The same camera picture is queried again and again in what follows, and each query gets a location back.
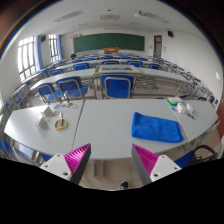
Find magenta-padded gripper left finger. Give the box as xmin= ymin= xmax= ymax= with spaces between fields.
xmin=39 ymin=143 xmax=92 ymax=185

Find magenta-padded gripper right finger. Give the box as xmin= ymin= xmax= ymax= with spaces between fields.
xmin=131 ymin=143 xmax=183 ymax=186

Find blue towel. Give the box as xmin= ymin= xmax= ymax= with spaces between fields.
xmin=131 ymin=111 xmax=184 ymax=144

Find blue chair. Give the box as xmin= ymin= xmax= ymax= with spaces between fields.
xmin=55 ymin=76 xmax=89 ymax=101
xmin=100 ymin=73 xmax=136 ymax=100
xmin=173 ymin=144 xmax=218 ymax=169
xmin=35 ymin=82 xmax=64 ymax=104

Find small white printed box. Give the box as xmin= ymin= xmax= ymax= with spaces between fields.
xmin=185 ymin=103 xmax=195 ymax=114
xmin=175 ymin=102 xmax=188 ymax=115

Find white and green box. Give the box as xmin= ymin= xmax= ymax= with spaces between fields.
xmin=166 ymin=96 xmax=184 ymax=106

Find framed picture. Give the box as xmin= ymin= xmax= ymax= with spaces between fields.
xmin=94 ymin=64 xmax=143 ymax=75

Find rows of blue chairs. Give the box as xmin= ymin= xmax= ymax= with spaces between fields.
xmin=39 ymin=51 xmax=221 ymax=103

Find blue curtain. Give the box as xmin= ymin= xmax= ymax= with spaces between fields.
xmin=56 ymin=34 xmax=64 ymax=61
xmin=34 ymin=34 xmax=44 ymax=71

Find large white framed window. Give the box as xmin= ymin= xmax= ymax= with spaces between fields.
xmin=17 ymin=35 xmax=37 ymax=83

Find brown door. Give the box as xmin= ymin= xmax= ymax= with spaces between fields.
xmin=153 ymin=34 xmax=163 ymax=58

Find narrow white framed window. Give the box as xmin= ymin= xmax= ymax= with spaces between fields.
xmin=48 ymin=33 xmax=60 ymax=63

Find orange lectern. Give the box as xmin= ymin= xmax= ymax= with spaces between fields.
xmin=103 ymin=47 xmax=120 ymax=54

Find green chalkboard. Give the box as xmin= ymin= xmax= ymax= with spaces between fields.
xmin=73 ymin=32 xmax=146 ymax=53

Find ceiling lights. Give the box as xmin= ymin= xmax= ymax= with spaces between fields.
xmin=54 ymin=9 xmax=171 ymax=31

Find white ceiling projector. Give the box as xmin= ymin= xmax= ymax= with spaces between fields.
xmin=133 ymin=11 xmax=148 ymax=19

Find ceiling air vent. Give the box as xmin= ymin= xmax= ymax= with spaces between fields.
xmin=100 ymin=13 xmax=121 ymax=21

